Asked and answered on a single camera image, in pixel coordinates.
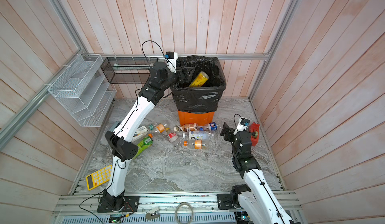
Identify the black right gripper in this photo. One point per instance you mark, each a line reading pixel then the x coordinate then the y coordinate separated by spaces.
pixel 225 130

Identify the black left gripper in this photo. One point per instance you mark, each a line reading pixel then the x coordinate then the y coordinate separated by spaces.
pixel 187 76

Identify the yellow orange juice bottle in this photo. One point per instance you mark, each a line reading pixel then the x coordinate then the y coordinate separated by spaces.
pixel 200 80

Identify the orange label clear bottle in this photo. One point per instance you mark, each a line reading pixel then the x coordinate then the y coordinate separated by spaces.
pixel 196 144

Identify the green bottle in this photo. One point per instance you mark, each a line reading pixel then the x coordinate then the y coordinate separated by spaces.
pixel 144 144

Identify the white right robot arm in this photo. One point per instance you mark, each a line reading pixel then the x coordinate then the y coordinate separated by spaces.
pixel 255 196

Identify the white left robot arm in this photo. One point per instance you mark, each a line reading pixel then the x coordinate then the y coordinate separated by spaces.
pixel 123 150

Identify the orange trash bin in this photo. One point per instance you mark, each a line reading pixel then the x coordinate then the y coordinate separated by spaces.
pixel 191 118

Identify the red tape dispenser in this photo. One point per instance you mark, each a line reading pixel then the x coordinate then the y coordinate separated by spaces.
pixel 254 130

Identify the clear long label bottle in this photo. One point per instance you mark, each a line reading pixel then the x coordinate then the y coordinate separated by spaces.
pixel 199 135

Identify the black trash bag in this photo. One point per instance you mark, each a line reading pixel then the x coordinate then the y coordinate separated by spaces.
pixel 203 99

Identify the small brown tea bottle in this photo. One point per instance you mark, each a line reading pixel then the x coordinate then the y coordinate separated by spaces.
pixel 187 127

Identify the orange cap clear bottle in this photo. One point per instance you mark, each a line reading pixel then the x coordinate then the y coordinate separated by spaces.
pixel 158 128

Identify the white stapler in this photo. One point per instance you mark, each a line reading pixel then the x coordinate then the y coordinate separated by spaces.
pixel 112 127

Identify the yellow calculator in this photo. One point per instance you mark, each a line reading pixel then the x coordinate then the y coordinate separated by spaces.
pixel 99 177

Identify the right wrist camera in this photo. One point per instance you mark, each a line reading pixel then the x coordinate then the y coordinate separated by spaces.
pixel 242 125

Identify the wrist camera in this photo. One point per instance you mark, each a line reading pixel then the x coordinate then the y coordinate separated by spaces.
pixel 242 125
pixel 171 58

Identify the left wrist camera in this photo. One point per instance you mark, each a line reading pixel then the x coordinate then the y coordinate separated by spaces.
pixel 171 58

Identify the black wire mesh basket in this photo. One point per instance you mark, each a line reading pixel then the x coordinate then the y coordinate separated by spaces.
pixel 127 69

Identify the white wire mesh shelf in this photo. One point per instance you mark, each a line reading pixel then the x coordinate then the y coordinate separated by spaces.
pixel 84 94

